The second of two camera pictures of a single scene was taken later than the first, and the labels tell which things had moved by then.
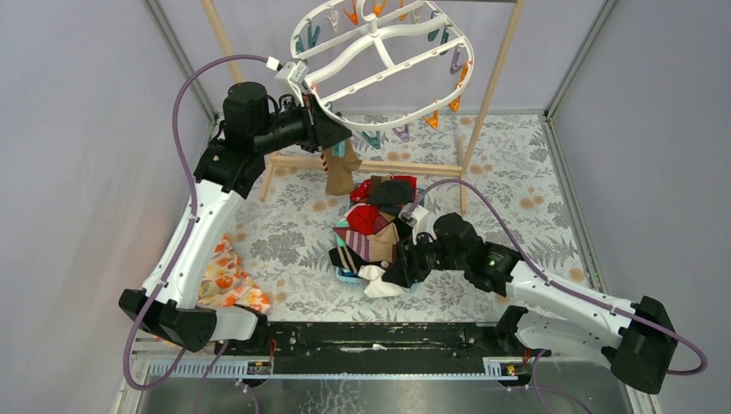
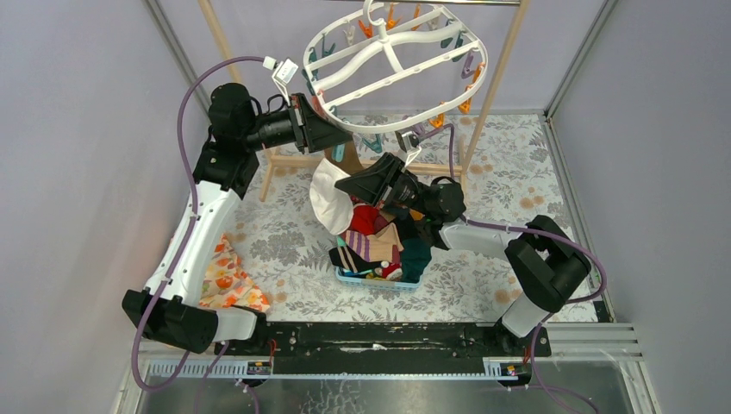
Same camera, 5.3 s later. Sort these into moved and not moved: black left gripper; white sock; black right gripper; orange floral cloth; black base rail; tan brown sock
Moved: black right gripper; white sock
Not moved: tan brown sock; black base rail; black left gripper; orange floral cloth
